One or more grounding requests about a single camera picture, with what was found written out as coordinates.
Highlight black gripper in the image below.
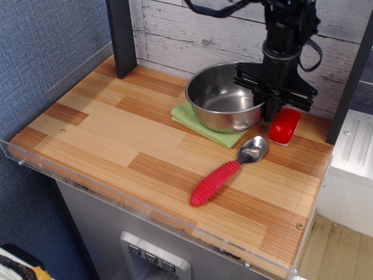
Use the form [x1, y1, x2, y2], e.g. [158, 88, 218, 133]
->
[235, 52, 317, 122]

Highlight stainless steel bowl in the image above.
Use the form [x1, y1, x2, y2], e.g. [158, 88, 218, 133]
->
[185, 62, 265, 134]

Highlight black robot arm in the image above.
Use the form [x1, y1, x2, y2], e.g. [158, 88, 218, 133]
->
[235, 1, 322, 123]

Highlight red and white toy sushi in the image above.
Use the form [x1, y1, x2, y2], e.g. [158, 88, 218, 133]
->
[269, 107, 301, 146]

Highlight green folded cloth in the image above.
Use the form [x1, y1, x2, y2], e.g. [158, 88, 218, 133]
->
[171, 101, 246, 149]

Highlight white toy appliance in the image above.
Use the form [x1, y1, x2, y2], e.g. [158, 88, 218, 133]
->
[316, 110, 372, 236]

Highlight silver dispenser button panel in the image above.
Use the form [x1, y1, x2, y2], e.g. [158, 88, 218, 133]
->
[120, 230, 192, 279]

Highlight grey toy fridge cabinet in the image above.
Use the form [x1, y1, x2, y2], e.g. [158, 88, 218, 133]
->
[57, 182, 264, 279]

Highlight black and yellow object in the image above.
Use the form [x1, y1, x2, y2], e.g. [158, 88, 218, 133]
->
[1, 244, 53, 279]

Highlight red handled metal spoon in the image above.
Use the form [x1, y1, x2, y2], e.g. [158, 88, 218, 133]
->
[189, 136, 267, 207]

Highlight dark grey right post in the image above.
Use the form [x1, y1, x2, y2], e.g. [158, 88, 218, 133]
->
[326, 12, 372, 145]

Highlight dark grey post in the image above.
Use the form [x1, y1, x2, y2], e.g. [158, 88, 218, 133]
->
[105, 0, 138, 79]
[326, 12, 372, 145]

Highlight black braided cable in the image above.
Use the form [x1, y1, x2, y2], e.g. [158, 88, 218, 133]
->
[184, 0, 251, 19]

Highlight dark grey left post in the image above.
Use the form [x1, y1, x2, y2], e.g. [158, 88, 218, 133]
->
[105, 0, 138, 79]

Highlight clear acrylic guard rail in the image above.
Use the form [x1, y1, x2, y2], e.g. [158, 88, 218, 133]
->
[5, 47, 332, 279]

